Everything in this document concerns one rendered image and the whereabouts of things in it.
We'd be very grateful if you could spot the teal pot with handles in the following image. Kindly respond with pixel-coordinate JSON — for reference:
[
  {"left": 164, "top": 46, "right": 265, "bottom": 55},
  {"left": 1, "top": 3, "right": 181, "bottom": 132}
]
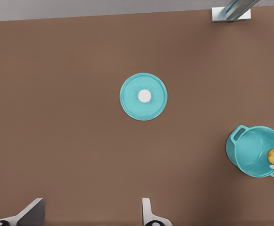
[{"left": 225, "top": 124, "right": 274, "bottom": 178}]

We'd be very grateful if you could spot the teal pot lid white knob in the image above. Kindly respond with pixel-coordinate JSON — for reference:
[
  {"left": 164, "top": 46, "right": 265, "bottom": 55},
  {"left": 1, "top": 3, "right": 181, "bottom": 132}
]
[{"left": 119, "top": 73, "right": 168, "bottom": 121}]

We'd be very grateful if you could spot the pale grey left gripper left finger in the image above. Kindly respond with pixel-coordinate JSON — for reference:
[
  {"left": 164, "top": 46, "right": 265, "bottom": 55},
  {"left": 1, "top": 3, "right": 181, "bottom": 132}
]
[{"left": 0, "top": 197, "right": 46, "bottom": 226}]

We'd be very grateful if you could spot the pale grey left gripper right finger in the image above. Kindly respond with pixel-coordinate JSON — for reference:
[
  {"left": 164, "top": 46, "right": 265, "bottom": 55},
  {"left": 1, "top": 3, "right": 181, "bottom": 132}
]
[{"left": 141, "top": 197, "right": 173, "bottom": 226}]

